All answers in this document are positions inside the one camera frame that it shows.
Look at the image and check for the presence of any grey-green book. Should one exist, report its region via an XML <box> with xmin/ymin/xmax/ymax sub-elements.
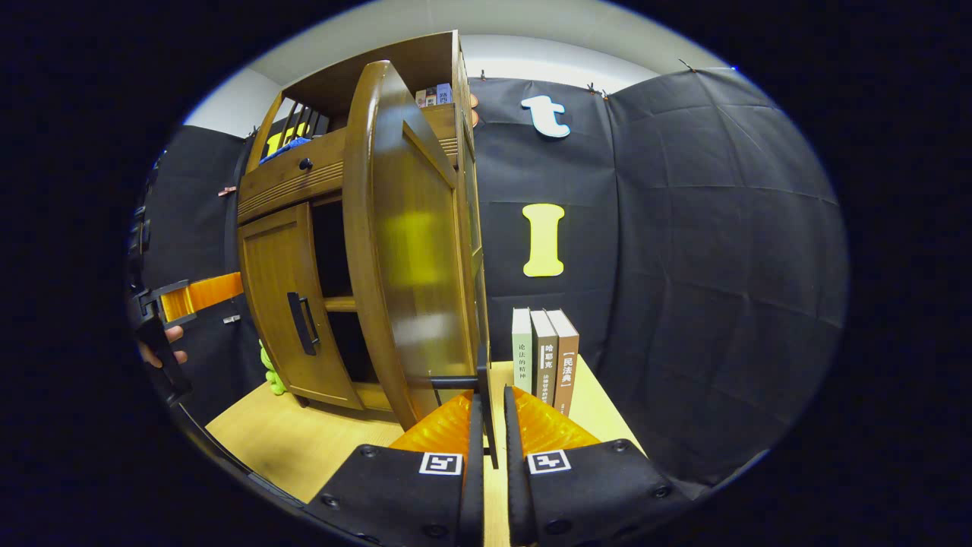
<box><xmin>512</xmin><ymin>307</ymin><xmax>534</xmax><ymax>394</ymax></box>

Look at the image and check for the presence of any wooden cabinet drawer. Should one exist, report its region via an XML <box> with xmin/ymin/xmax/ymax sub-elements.
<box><xmin>238</xmin><ymin>103</ymin><xmax>462</xmax><ymax>223</ymax></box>

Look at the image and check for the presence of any dark brown book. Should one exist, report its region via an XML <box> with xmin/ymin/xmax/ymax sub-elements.
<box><xmin>530</xmin><ymin>310</ymin><xmax>559</xmax><ymax>403</ymax></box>

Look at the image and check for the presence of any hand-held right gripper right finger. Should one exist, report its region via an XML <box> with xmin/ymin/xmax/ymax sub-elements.
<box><xmin>503</xmin><ymin>385</ymin><xmax>692</xmax><ymax>547</ymax></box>

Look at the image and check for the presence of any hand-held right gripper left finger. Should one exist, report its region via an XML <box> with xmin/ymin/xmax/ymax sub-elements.
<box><xmin>304</xmin><ymin>391</ymin><xmax>487</xmax><ymax>547</ymax></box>

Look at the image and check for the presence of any light brown book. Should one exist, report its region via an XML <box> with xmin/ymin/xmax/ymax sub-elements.
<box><xmin>547</xmin><ymin>309</ymin><xmax>580</xmax><ymax>417</ymax></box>

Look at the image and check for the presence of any black door handle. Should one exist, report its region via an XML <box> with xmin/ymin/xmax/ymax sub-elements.
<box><xmin>286</xmin><ymin>292</ymin><xmax>321</xmax><ymax>356</ymax></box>
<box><xmin>429</xmin><ymin>343</ymin><xmax>500</xmax><ymax>470</ymax></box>

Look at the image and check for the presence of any wooden shoe cabinet door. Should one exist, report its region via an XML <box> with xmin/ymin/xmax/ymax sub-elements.
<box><xmin>238</xmin><ymin>201</ymin><xmax>364</xmax><ymax>411</ymax></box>
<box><xmin>342</xmin><ymin>59</ymin><xmax>487</xmax><ymax>431</ymax></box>

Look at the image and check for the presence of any black backdrop cloth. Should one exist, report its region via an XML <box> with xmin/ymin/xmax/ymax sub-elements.
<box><xmin>137</xmin><ymin>67</ymin><xmax>850</xmax><ymax>487</ymax></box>

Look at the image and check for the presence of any green frog plush toy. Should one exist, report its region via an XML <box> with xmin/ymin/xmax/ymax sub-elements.
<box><xmin>258</xmin><ymin>342</ymin><xmax>288</xmax><ymax>396</ymax></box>

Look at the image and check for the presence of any blue towel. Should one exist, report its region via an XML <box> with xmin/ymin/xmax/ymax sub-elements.
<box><xmin>260</xmin><ymin>137</ymin><xmax>312</xmax><ymax>164</ymax></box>

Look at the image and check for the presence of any wooden double-door shoe cabinet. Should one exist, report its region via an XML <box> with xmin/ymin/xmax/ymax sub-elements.
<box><xmin>237</xmin><ymin>30</ymin><xmax>493</xmax><ymax>430</ymax></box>

